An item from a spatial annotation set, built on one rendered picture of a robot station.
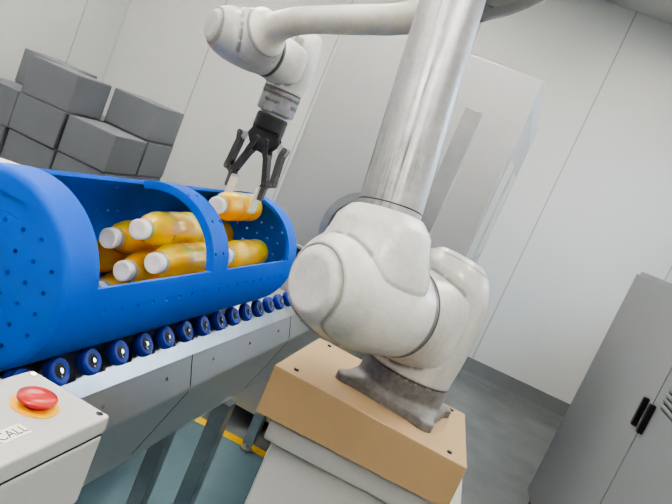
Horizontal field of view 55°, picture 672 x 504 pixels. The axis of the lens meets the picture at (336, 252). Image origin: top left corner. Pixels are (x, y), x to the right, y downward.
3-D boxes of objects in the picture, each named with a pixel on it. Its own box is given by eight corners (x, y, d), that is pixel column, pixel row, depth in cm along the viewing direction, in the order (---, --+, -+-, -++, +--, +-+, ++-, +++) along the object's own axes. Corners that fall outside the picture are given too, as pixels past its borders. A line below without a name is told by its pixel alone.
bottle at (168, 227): (170, 232, 138) (118, 234, 120) (186, 205, 137) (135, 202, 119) (195, 251, 137) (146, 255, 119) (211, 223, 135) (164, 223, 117)
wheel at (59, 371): (69, 352, 97) (58, 354, 98) (47, 358, 93) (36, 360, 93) (75, 381, 97) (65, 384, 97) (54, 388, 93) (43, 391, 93)
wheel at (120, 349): (127, 335, 111) (118, 338, 112) (111, 340, 107) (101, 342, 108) (133, 361, 111) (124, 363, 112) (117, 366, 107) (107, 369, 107)
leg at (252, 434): (253, 450, 297) (305, 329, 287) (248, 455, 291) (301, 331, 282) (243, 444, 298) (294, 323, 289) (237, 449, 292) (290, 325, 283)
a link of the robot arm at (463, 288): (466, 396, 113) (523, 284, 111) (408, 387, 100) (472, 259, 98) (401, 353, 124) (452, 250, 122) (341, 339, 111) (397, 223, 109)
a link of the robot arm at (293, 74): (284, 94, 157) (244, 74, 148) (309, 33, 155) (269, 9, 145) (312, 104, 150) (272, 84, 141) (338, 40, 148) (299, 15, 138)
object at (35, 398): (63, 409, 61) (67, 398, 61) (35, 420, 57) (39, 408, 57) (33, 391, 62) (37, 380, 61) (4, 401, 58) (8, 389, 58)
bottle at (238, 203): (238, 221, 163) (203, 220, 145) (238, 193, 163) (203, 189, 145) (264, 221, 161) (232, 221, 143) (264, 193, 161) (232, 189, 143)
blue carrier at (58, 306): (271, 319, 169) (315, 220, 165) (22, 411, 85) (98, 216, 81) (182, 270, 176) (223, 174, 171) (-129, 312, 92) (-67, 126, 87)
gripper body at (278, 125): (251, 105, 148) (237, 143, 150) (283, 118, 146) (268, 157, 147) (264, 111, 155) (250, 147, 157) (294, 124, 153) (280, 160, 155)
